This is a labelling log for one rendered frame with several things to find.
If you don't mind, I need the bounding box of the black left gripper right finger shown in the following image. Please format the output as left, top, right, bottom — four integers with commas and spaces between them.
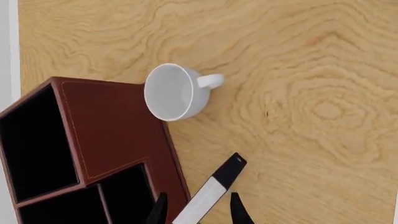
229, 191, 255, 224

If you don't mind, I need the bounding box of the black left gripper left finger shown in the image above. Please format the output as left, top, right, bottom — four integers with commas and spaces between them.
145, 192, 169, 224

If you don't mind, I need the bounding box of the red-brown desk caddy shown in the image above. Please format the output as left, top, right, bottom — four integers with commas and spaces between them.
0, 76, 191, 224

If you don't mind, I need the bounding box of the white mug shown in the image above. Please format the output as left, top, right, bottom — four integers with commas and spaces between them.
144, 62, 226, 122

